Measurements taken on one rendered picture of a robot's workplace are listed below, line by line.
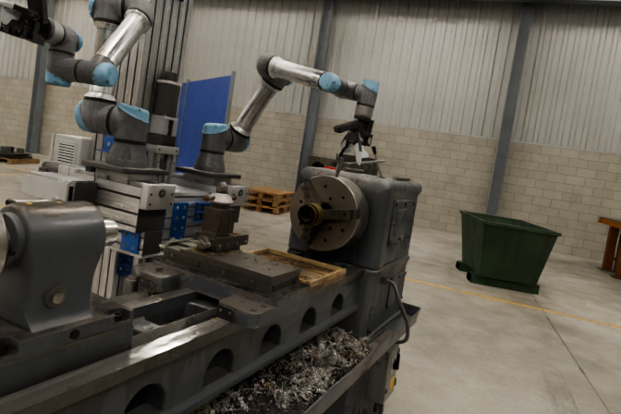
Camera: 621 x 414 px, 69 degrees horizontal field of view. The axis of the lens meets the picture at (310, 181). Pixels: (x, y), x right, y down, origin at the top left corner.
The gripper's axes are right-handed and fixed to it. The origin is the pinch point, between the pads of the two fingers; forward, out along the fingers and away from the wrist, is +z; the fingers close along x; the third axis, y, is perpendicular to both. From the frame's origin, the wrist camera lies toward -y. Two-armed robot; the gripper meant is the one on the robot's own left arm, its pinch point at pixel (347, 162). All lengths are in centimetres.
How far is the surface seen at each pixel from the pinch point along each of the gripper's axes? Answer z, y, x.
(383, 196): 10.2, 15.6, -10.5
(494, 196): 28, 831, 507
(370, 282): 47, 17, -14
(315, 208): 19.6, -16.5, -9.7
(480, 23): -370, 771, 636
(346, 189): 10.5, -3.6, -8.8
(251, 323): 41, -61, -60
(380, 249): 32.8, 18.9, -13.2
